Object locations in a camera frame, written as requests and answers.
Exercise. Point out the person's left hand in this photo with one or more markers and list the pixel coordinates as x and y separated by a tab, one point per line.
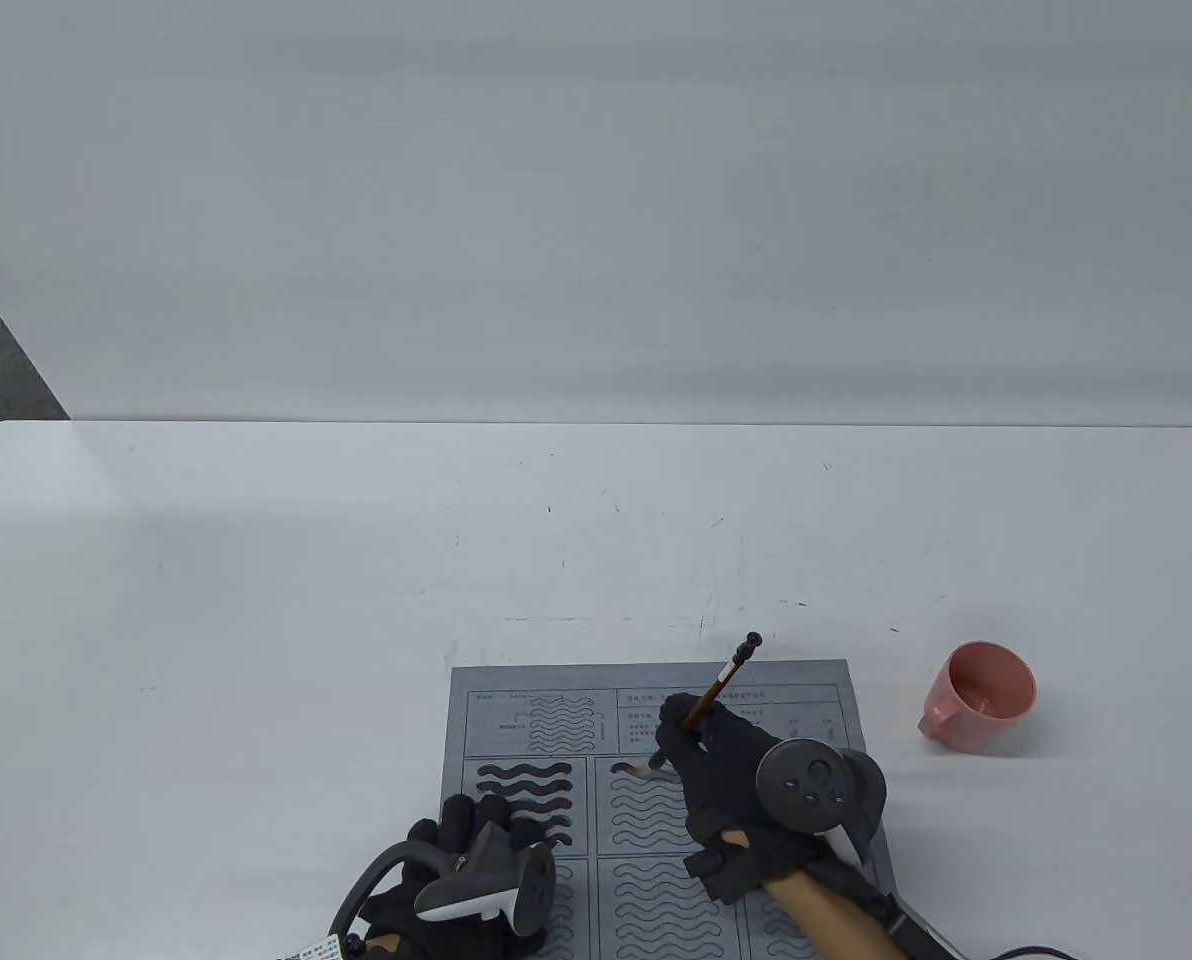
456	815

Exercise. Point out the person's right hand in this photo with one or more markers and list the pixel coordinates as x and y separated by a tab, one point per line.
721	770

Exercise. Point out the brown black Chinese brush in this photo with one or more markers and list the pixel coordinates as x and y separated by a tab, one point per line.
721	685

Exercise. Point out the grey water writing practice cloth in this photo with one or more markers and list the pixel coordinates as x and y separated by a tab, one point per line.
536	700

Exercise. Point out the person's right forearm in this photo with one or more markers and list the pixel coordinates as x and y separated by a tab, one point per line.
826	915

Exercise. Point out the person's left forearm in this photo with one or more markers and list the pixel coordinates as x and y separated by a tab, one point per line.
386	943

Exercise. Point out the grey white left wrist controller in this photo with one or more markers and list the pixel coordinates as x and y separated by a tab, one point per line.
496	880

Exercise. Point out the black right wrist controller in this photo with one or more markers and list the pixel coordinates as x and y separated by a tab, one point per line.
816	790

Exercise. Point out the white printed label tag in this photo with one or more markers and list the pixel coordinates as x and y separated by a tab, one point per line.
314	950

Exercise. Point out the pink cup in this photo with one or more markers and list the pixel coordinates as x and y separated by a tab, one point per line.
986	700

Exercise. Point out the white backdrop board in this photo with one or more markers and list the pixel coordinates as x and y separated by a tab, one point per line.
596	200

